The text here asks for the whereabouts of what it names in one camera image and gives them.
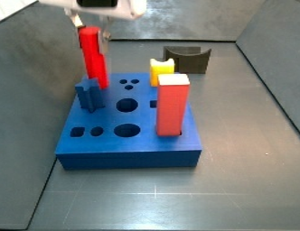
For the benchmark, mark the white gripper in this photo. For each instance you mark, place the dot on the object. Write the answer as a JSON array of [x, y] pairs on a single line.
[[123, 9]]

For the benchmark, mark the red hexagon rod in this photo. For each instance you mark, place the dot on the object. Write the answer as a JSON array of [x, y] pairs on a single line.
[[93, 56]]

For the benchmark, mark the blue star peg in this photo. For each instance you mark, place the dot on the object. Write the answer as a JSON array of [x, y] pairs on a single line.
[[89, 94]]

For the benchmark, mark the yellow notched block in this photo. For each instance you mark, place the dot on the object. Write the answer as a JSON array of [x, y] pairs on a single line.
[[159, 67]]

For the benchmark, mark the red rectangular block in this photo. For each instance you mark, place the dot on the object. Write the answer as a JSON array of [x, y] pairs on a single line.
[[171, 97]]

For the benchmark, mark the blue shape sorter block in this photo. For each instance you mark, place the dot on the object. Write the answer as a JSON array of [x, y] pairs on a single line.
[[115, 137]]

